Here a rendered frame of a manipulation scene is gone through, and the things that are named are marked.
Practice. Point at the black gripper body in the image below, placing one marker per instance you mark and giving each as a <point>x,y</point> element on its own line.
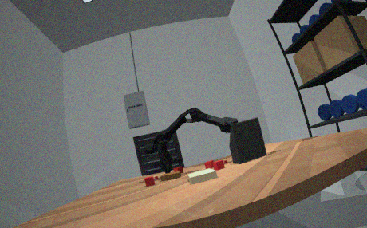
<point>164,159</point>

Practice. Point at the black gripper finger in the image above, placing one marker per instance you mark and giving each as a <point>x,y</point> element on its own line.
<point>164,168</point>
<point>169,168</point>

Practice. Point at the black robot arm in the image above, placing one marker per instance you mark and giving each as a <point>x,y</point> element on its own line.
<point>164,136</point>

